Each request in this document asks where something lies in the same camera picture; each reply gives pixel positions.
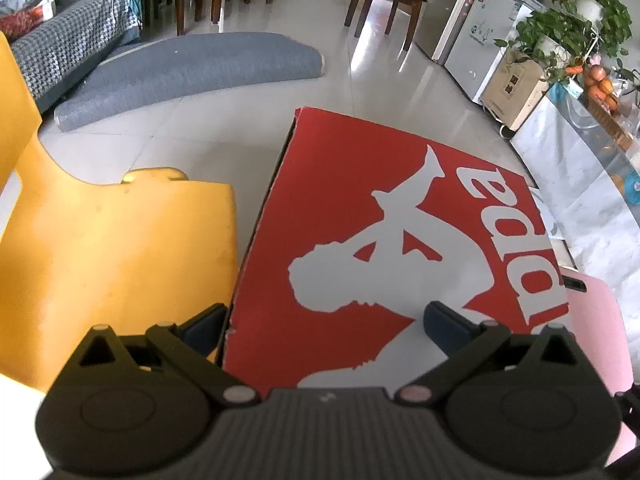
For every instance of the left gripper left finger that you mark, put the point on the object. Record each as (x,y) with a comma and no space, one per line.
(186,347)

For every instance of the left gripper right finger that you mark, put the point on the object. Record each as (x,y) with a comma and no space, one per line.
(467,346)

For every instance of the red Kappa box lid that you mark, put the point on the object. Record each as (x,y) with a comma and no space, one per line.
(362,227)

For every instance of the pink lap desk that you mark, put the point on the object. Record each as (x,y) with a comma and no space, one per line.
(595,319)

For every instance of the yellow plastic chair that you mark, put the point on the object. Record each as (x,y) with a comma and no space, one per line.
(156,246)

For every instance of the white marble tv cabinet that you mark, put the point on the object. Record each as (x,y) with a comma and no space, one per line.
(580,172)

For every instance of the blue round fan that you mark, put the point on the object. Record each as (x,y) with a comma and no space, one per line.
(632,188)

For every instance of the brown cardboard carton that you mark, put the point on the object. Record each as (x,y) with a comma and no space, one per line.
(514,89)

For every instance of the grey rolled floor mat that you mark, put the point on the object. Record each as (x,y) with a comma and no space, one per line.
(173,68)

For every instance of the basket of oranges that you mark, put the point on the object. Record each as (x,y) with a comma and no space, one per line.
(612,98)

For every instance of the houndstooth sofa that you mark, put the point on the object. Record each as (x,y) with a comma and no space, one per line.
(57,54)

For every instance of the white chest freezer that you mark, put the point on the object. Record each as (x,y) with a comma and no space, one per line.
(475,56)

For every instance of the green potted vine plant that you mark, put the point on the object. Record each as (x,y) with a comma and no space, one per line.
(562,38)

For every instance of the silver refrigerator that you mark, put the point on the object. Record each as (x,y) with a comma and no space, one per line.
(439,24)

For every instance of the red patterned blanket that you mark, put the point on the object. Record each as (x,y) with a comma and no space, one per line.
(17,25)

